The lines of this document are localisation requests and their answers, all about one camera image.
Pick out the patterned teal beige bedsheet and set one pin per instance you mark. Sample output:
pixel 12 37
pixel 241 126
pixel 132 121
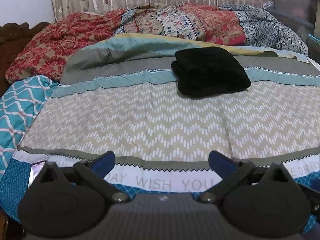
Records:
pixel 121 95

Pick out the red floral patchwork quilt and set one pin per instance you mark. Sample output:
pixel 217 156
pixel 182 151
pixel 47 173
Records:
pixel 229 25

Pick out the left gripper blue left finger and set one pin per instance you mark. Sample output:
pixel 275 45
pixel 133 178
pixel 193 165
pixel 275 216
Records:
pixel 102 165

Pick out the carved wooden headboard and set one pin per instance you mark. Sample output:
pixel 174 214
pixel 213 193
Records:
pixel 14 38

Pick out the black smartphone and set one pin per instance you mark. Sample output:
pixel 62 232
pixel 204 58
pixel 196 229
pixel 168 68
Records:
pixel 35 170

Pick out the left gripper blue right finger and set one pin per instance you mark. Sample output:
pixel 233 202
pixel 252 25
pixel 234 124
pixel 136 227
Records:
pixel 221 164

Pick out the teal white patterned pillow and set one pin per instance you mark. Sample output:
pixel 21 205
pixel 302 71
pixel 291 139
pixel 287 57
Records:
pixel 20 105

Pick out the black pants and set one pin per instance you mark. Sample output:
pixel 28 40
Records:
pixel 210 71

